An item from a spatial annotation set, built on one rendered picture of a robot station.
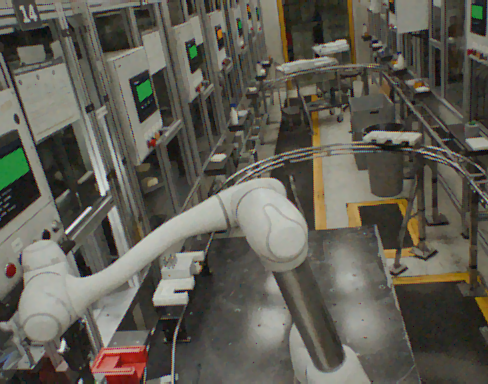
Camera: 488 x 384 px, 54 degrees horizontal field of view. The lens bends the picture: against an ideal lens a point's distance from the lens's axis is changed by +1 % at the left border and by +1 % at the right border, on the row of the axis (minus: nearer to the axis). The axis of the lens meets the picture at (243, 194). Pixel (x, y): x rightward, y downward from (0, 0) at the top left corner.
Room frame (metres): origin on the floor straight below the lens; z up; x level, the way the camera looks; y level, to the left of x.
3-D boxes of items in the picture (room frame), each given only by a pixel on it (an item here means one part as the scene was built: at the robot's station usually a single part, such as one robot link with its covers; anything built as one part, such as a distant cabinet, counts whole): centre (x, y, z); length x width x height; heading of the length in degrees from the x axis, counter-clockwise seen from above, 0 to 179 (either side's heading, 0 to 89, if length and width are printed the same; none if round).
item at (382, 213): (3.50, -1.10, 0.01); 1.00 x 0.55 x 0.01; 169
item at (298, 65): (6.95, -1.21, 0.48); 0.88 x 0.56 x 0.96; 97
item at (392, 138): (3.17, -1.09, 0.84); 0.37 x 0.14 x 0.10; 47
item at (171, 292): (1.84, 0.34, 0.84); 0.36 x 0.14 x 0.10; 169
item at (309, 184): (6.07, -0.83, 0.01); 5.85 x 0.59 x 0.01; 169
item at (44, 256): (1.07, 0.52, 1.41); 0.13 x 0.11 x 0.16; 14
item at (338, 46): (8.12, -1.86, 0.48); 0.84 x 0.58 x 0.97; 177
